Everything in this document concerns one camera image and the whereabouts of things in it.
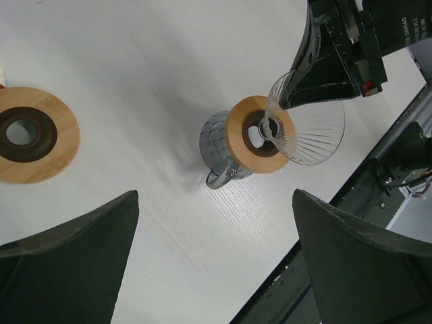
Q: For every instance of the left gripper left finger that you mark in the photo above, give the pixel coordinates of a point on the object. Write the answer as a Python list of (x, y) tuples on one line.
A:
[(71, 273)]

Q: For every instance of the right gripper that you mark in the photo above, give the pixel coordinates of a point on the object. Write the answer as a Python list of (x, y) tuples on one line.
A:
[(344, 42)]

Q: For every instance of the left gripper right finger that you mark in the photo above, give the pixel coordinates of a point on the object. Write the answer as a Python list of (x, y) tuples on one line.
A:
[(359, 272)]

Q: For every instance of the clear glass dripper cone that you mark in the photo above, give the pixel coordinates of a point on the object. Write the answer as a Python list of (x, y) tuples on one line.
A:
[(308, 134)]

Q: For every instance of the glass coffee server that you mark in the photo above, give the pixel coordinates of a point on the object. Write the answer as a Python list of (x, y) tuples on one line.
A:
[(216, 155)]

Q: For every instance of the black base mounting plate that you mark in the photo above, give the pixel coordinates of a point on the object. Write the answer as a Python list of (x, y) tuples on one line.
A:
[(396, 170)]

